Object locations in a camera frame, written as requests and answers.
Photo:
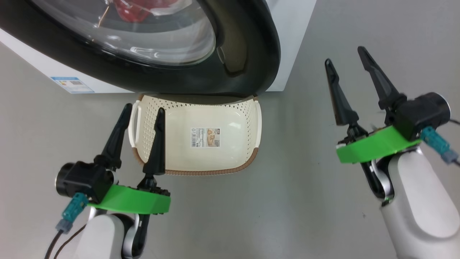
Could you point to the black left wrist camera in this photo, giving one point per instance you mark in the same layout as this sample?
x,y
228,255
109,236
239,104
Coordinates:
x,y
84,180

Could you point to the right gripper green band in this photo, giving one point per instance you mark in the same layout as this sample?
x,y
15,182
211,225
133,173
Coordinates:
x,y
373,147

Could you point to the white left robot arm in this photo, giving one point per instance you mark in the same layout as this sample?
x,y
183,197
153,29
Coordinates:
x,y
100,237

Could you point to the red and white garment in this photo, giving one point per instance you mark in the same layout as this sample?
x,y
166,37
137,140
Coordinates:
x,y
133,12

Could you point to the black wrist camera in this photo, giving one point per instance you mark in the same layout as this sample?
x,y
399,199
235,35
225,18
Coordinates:
x,y
420,113
84,180

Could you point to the black-rimmed glass washer door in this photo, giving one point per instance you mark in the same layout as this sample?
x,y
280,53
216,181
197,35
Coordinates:
x,y
244,36

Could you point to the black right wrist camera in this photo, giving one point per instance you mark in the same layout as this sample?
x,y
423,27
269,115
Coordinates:
x,y
420,113

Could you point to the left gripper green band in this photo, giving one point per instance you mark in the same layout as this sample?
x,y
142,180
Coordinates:
x,y
143,203

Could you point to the basket product label sticker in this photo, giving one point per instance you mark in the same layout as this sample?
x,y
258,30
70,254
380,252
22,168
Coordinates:
x,y
205,137

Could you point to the cream perforated laundry basket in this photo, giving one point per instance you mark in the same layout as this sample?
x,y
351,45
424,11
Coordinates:
x,y
179,151

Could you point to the white front-load washing machine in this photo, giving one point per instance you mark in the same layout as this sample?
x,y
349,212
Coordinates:
x,y
290,43

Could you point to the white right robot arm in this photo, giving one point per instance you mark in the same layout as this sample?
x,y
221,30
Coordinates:
x,y
417,201

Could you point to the blue energy label sticker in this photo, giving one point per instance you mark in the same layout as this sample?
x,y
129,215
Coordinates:
x,y
72,85

